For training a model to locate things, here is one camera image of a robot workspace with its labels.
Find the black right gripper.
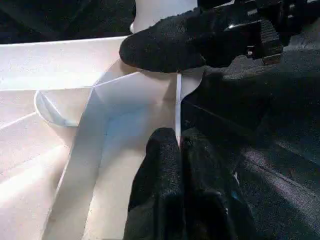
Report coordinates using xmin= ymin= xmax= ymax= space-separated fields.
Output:
xmin=199 ymin=0 xmax=320 ymax=66

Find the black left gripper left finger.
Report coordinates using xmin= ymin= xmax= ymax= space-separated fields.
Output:
xmin=122 ymin=126 xmax=186 ymax=240

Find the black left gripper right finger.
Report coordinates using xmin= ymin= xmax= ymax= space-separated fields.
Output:
xmin=183 ymin=127 xmax=260 ymax=240

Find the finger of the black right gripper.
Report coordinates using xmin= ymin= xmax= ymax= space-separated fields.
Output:
xmin=119 ymin=9 xmax=251 ymax=74

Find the white plastic table leg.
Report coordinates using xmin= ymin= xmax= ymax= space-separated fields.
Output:
xmin=129 ymin=0 xmax=200 ymax=35

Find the white upturned plastic table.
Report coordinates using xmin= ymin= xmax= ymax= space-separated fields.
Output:
xmin=0 ymin=34 xmax=206 ymax=240

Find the black glossy mat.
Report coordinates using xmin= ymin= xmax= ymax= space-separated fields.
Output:
xmin=0 ymin=0 xmax=320 ymax=240

